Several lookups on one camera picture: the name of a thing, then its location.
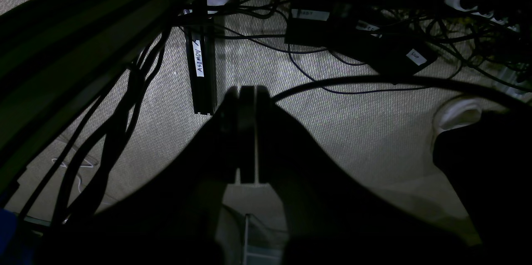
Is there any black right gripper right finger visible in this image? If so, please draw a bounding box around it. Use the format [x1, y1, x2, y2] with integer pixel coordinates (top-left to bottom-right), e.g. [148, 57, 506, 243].
[255, 86, 469, 265]

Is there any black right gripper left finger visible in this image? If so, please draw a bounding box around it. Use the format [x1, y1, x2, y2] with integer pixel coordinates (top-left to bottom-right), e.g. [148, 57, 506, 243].
[96, 87, 238, 265]

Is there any white shoe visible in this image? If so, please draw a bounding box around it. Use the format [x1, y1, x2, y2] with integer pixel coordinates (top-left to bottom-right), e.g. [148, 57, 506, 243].
[432, 96, 483, 136]

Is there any white power strip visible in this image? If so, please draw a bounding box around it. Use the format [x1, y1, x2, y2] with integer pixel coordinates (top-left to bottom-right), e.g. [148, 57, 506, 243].
[444, 0, 521, 33]

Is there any black labelled aluminium bar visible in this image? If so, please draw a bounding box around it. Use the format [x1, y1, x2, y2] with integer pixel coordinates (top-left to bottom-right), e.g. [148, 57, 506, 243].
[183, 27, 218, 115]

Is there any black power adapter brick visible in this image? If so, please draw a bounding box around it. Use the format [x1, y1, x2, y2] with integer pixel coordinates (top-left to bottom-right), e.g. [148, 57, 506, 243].
[285, 8, 438, 76]

